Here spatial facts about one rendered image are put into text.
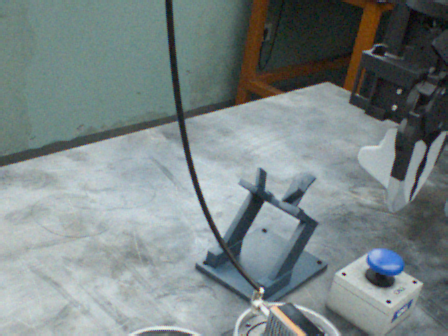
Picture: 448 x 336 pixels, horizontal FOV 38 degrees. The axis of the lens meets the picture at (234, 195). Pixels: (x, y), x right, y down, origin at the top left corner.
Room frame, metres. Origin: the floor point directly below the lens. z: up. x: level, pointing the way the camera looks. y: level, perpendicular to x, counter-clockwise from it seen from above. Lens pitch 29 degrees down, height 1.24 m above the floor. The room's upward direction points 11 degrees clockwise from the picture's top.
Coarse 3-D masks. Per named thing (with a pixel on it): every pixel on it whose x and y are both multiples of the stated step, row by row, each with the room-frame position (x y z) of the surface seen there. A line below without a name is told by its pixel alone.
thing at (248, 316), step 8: (272, 304) 0.51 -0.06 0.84; (280, 304) 0.52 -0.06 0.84; (248, 312) 0.50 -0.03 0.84; (304, 312) 0.52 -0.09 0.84; (312, 312) 0.51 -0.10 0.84; (240, 320) 0.48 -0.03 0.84; (248, 320) 0.50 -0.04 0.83; (256, 320) 0.50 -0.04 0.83; (264, 320) 0.50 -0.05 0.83; (312, 320) 0.51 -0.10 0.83; (320, 320) 0.51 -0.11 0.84; (240, 328) 0.48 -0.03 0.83; (248, 328) 0.49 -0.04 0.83; (320, 328) 0.51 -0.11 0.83; (328, 328) 0.50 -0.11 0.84
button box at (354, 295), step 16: (352, 272) 0.59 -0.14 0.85; (368, 272) 0.59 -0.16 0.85; (336, 288) 0.58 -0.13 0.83; (352, 288) 0.57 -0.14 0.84; (368, 288) 0.57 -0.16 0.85; (384, 288) 0.57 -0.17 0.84; (400, 288) 0.58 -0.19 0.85; (416, 288) 0.58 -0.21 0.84; (336, 304) 0.57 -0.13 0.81; (352, 304) 0.56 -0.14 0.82; (368, 304) 0.55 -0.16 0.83; (384, 304) 0.54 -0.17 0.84; (400, 304) 0.56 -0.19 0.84; (352, 320) 0.56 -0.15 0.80; (368, 320) 0.55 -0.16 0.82; (384, 320) 0.54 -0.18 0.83; (400, 320) 0.57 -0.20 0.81
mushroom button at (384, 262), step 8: (376, 248) 0.60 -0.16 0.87; (368, 256) 0.59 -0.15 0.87; (376, 256) 0.58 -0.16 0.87; (384, 256) 0.59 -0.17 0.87; (392, 256) 0.59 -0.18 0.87; (368, 264) 0.58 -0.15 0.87; (376, 264) 0.57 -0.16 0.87; (384, 264) 0.57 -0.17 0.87; (392, 264) 0.58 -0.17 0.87; (400, 264) 0.58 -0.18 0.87; (376, 272) 0.59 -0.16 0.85; (384, 272) 0.57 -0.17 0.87; (392, 272) 0.57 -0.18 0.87; (400, 272) 0.58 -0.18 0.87
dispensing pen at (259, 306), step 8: (256, 296) 0.50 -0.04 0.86; (256, 304) 0.49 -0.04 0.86; (264, 304) 0.49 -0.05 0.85; (288, 304) 0.48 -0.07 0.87; (256, 312) 0.49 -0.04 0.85; (264, 312) 0.48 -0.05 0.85; (288, 312) 0.47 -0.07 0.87; (296, 312) 0.47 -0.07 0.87; (296, 320) 0.46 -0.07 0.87; (304, 320) 0.46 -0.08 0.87; (304, 328) 0.45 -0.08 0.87; (312, 328) 0.45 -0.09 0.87
